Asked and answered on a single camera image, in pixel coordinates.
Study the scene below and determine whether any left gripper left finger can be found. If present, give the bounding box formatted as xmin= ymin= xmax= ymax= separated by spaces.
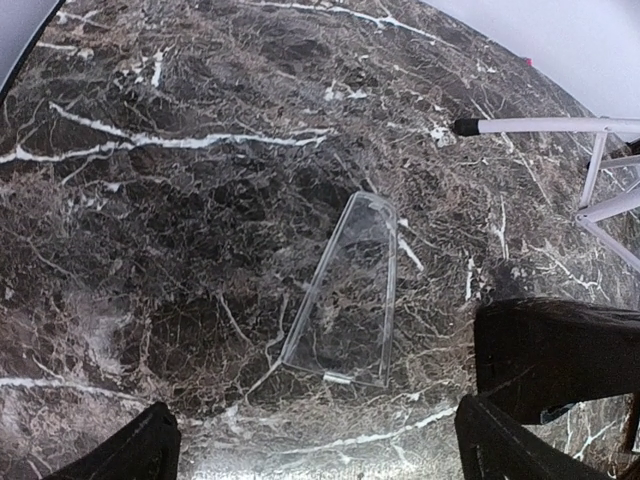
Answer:
xmin=48 ymin=402 xmax=181 ymax=480

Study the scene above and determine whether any clear metronome front cover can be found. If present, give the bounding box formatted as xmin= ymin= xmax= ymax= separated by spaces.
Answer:
xmin=280 ymin=191 xmax=398 ymax=388

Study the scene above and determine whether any white music stand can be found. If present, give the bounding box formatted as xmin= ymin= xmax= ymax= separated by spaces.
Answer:
xmin=452 ymin=117 xmax=639 ymax=271

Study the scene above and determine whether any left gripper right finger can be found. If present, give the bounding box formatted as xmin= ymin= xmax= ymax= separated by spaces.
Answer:
xmin=455 ymin=395 xmax=607 ymax=480

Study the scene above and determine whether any black metronome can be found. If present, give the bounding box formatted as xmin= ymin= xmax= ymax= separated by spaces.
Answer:
xmin=474 ymin=298 xmax=639 ymax=425

